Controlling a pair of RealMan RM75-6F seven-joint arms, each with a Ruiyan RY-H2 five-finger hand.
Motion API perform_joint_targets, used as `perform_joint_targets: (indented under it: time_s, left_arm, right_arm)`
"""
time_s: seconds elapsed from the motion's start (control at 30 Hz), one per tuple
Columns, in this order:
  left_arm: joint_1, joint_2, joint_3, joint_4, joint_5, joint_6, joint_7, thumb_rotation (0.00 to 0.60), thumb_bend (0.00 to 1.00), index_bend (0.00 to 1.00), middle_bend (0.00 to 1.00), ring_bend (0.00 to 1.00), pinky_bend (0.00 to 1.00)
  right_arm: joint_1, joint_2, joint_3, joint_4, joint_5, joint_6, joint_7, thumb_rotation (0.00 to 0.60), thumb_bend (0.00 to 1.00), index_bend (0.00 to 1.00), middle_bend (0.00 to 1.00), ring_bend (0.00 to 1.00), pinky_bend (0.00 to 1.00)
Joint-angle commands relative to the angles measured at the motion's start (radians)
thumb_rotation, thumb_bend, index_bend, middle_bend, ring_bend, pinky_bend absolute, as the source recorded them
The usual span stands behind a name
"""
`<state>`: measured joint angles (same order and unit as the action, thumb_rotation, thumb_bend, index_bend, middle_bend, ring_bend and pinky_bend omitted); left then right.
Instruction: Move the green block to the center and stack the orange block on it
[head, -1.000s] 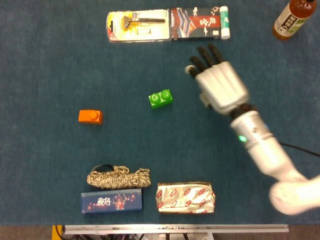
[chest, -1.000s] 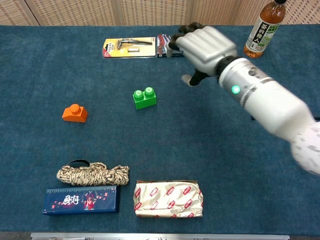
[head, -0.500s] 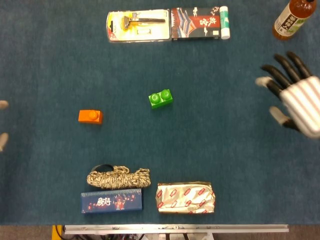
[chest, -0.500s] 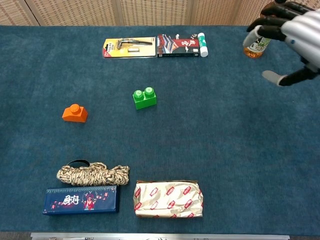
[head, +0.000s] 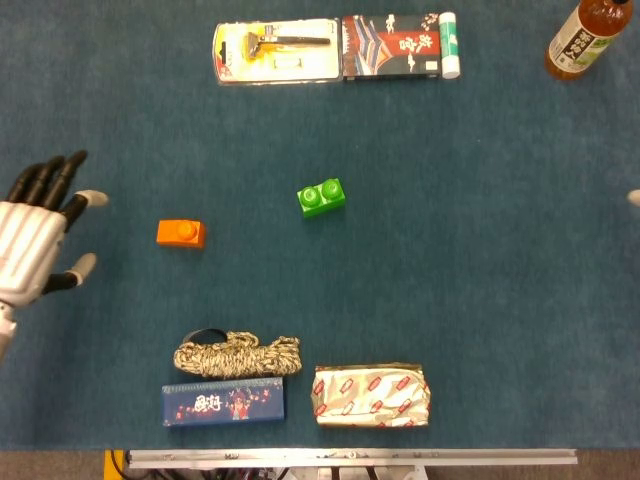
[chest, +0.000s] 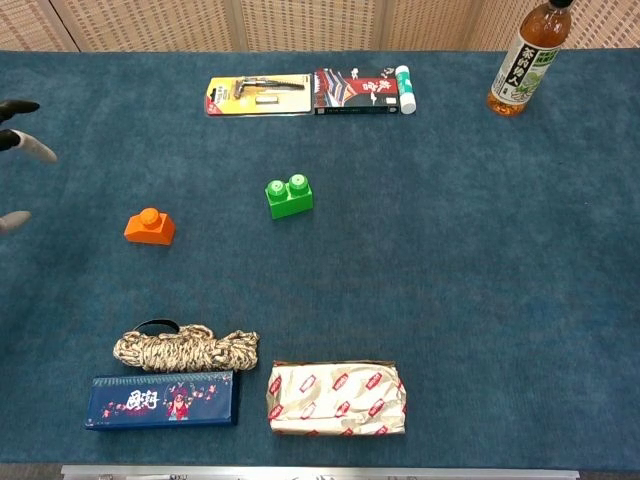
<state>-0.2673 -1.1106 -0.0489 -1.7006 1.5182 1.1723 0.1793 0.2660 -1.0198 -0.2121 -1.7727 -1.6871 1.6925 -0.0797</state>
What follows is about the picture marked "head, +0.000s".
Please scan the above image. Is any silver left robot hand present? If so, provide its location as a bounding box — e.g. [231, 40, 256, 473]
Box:
[0, 149, 110, 307]

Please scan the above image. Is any orange single-stud building block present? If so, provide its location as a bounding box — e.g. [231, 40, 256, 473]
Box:
[155, 218, 207, 250]

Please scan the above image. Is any green two-stud building block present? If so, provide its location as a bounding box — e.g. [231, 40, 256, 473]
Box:
[296, 177, 347, 219]

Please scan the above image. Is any navy blue printed box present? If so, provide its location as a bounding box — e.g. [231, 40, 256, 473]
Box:
[160, 376, 286, 428]

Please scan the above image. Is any yellow razor blister pack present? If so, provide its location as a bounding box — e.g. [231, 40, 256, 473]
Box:
[212, 18, 343, 87]

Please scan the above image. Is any white red wrapped package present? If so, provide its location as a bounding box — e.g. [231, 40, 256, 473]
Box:
[310, 363, 431, 429]

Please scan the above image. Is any blue felt table cloth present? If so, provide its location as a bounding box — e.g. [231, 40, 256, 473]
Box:
[0, 0, 640, 452]

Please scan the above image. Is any black red printed box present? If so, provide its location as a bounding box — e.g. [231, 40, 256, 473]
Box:
[341, 13, 444, 84]

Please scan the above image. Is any white green glue stick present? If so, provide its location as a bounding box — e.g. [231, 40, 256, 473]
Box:
[437, 10, 461, 80]

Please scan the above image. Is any amber tea bottle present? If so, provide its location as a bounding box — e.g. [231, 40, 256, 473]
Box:
[543, 0, 635, 82]

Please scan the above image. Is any yellow frame part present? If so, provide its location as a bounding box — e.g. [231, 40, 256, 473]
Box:
[103, 449, 126, 480]

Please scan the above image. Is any camouflage rope bundle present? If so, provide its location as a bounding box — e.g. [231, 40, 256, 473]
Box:
[172, 331, 304, 380]

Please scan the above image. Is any aluminium rail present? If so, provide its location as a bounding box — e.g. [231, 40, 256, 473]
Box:
[124, 448, 579, 470]

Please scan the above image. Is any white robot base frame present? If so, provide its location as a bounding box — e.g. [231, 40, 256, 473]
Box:
[287, 465, 431, 480]

